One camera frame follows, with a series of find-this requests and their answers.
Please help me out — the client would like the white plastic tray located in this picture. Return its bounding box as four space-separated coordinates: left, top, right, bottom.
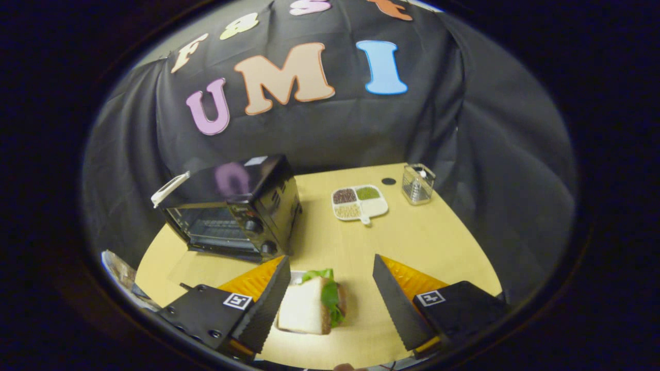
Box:
276 269 315 334

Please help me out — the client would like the white divided dish of grains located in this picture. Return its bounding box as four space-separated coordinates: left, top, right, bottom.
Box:
332 184 389 226

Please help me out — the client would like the sandwich with lettuce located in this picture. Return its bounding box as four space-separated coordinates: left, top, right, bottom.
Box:
277 268 347 335

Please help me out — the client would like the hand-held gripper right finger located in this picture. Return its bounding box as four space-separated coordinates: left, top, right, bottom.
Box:
372 254 508 360

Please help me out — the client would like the crumpled clear plastic bag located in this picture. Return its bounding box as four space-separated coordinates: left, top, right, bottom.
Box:
101 250 160 312

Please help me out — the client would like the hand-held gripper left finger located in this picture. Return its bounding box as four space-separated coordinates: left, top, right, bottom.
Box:
157 255 292 361

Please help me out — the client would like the black toaster oven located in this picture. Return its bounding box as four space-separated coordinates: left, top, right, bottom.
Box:
151 155 303 292

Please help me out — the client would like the clear mesh holder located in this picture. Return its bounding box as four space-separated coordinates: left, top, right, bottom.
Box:
402 163 436 206

